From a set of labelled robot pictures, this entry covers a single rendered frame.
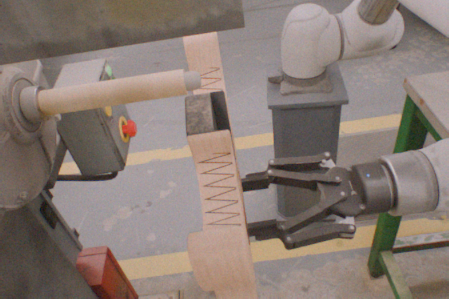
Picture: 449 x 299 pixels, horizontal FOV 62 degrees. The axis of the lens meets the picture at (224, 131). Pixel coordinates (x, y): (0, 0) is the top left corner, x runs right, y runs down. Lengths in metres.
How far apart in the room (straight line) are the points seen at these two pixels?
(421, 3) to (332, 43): 0.68
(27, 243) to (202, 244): 0.57
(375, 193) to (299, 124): 0.86
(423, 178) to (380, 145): 1.63
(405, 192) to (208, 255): 0.34
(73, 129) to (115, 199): 1.34
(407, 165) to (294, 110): 0.82
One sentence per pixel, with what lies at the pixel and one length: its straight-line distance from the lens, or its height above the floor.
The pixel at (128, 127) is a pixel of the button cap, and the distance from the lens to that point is 0.87.
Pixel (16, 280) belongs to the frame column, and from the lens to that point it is 0.81.
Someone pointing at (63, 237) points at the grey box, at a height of 0.76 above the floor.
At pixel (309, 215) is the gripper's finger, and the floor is 1.06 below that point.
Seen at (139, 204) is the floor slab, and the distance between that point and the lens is 2.04.
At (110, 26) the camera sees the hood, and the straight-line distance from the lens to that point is 0.27.
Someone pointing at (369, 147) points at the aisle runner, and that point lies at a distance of 2.18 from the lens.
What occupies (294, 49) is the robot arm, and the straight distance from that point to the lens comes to 1.28.
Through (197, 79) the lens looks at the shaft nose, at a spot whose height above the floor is 1.26.
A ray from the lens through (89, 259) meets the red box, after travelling 1.15.
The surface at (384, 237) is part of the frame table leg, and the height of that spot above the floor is 0.31.
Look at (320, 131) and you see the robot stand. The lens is 1.43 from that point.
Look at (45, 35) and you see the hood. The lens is 0.29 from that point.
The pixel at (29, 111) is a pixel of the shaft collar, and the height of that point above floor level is 1.26.
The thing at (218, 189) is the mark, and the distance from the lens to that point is 0.43.
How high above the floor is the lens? 1.51
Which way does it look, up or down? 41 degrees down
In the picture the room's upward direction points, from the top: 10 degrees counter-clockwise
